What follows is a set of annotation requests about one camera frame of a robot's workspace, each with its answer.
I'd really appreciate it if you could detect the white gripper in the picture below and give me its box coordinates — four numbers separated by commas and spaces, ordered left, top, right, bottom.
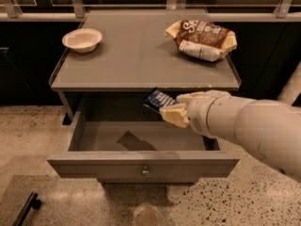
159, 90, 231, 138

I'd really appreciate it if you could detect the blue rxbar blueberry bar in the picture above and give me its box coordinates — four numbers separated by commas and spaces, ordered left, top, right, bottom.
143, 88, 178, 112

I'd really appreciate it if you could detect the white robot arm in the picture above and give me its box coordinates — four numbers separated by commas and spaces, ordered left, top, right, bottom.
160, 90, 301, 181

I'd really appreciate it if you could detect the brass drawer knob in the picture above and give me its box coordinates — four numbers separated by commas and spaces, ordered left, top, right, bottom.
141, 167, 150, 176

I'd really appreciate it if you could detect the open grey top drawer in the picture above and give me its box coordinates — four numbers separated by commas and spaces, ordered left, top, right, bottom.
47, 111, 239, 184

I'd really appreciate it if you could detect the grey cabinet table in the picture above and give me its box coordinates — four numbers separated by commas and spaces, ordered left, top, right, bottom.
50, 9, 241, 120

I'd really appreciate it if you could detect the brown white snack bag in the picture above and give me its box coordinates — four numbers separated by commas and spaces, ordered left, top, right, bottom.
165, 20, 237, 62

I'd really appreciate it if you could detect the white paper bowl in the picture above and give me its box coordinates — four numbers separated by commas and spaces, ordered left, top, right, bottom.
62, 28, 103, 54

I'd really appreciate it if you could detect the black bar on floor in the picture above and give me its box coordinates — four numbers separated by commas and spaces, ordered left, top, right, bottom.
12, 192, 41, 226

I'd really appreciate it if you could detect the metal railing frame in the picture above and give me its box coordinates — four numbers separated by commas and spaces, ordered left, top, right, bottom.
0, 0, 301, 23

